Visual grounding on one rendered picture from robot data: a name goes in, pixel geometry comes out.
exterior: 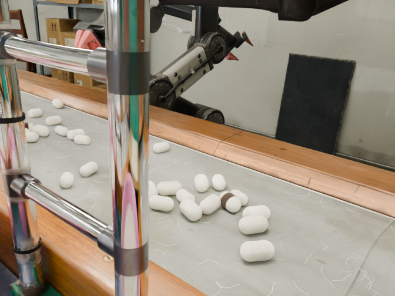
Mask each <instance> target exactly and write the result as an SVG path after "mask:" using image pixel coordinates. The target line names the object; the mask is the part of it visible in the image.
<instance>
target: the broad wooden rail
mask: <svg viewBox="0 0 395 296"><path fill-rule="evenodd" d="M17 71H18V79H19V88H20V90H21V91H23V92H26V93H30V94H32V95H35V96H38V97H41V98H44V99H47V100H50V101H53V100H54V99H59V100H61V101H62V102H63V105H64V106H67V107H71V108H73V109H76V110H79V111H81V112H85V113H88V114H90V115H94V116H97V117H99V118H102V119H105V120H108V94H107V93H105V92H101V91H98V90H95V89H90V88H86V87H83V86H79V85H76V84H73V83H69V82H65V81H62V80H58V79H54V78H50V77H47V76H44V75H39V74H37V73H33V72H28V71H26V70H22V69H18V68H17ZM149 134H150V135H152V136H155V137H158V138H161V139H164V140H167V141H169V142H172V143H176V144H179V145H181V146H185V147H187V148H190V149H193V150H196V151H199V152H202V153H205V154H208V155H210V156H213V157H217V158H219V159H222V160H225V161H228V162H231V163H234V164H237V165H240V166H243V167H246V168H248V169H252V170H254V171H258V172H260V173H263V174H266V175H269V176H272V177H275V178H277V179H281V180H284V181H287V182H289V183H293V184H296V185H298V186H301V187H304V188H307V189H310V190H313V191H316V192H319V193H321V194H325V195H327V196H330V197H334V198H336V199H339V200H342V201H345V202H348V203H351V204H354V205H357V206H360V207H363V208H366V209H368V210H371V211H375V212H377V213H380V214H384V215H386V216H389V217H392V218H395V172H392V171H388V170H385V169H381V168H378V167H374V166H369V165H367V164H363V163H359V162H355V161H352V160H348V159H344V158H341V157H337V156H334V155H331V154H327V153H323V152H318V151H316V150H312V149H308V148H305V147H301V146H297V145H295V144H290V143H286V142H283V141H280V140H276V139H272V138H269V137H265V136H261V135H258V134H254V133H250V132H246V131H243V130H239V129H235V128H232V127H229V126H225V125H221V124H218V123H214V122H210V121H207V120H203V119H199V118H196V117H192V116H188V115H184V114H181V113H178V112H174V111H171V110H167V109H163V108H160V107H156V106H152V105H149Z"/></svg>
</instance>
